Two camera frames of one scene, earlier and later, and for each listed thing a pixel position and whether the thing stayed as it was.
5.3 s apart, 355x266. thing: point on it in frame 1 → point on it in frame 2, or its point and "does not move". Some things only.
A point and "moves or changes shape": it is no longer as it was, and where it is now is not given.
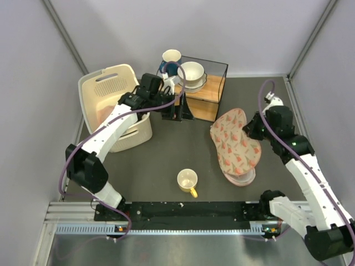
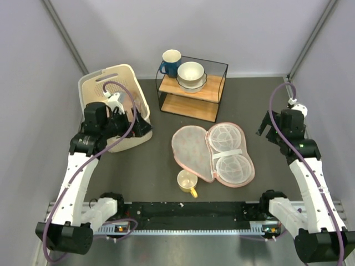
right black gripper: x=249 y=128 → x=268 y=120
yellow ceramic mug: x=187 y=179 does not move
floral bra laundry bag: x=238 y=152 moves or changes shape
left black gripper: x=178 y=112 → x=140 y=127
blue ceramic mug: x=171 y=55 does not move
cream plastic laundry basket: x=106 y=86 does not move
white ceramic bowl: x=194 y=72 does not move
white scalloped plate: x=195 y=88 does not move
